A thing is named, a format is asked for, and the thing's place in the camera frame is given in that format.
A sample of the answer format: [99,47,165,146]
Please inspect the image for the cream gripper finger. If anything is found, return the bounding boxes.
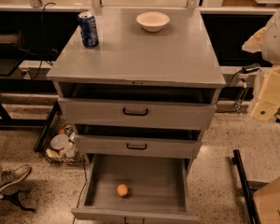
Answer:
[242,27,265,53]
[250,66,280,121]

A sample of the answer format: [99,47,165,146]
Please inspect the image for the orange fruit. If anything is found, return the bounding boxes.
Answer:
[117,184,129,197]

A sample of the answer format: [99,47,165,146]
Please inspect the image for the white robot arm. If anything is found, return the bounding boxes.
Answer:
[242,8,280,121]

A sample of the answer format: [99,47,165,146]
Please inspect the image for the grey drawer cabinet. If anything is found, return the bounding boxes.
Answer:
[46,7,227,161]

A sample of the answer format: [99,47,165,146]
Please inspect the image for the grey bottom drawer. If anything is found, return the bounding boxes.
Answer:
[72,154,200,224]

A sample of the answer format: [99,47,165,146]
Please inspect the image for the grey top drawer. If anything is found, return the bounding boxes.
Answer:
[58,98,216,130]

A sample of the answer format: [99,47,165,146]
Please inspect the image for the black power adapter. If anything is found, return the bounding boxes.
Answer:
[242,63,260,74]

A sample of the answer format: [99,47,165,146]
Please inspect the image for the white bowl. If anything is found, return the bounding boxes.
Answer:
[136,12,170,33]

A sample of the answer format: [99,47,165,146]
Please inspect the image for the cardboard box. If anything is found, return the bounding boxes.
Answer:
[253,176,280,224]

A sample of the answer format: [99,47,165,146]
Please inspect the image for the blue soda can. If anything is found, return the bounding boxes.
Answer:
[77,12,99,48]

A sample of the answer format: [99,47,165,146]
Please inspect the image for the grey sneaker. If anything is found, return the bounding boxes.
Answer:
[0,164,31,192]

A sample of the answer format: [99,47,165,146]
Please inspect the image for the black chair base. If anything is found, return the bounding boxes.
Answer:
[0,190,35,212]

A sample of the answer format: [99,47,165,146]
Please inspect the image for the black metal frame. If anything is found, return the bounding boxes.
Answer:
[232,149,260,224]

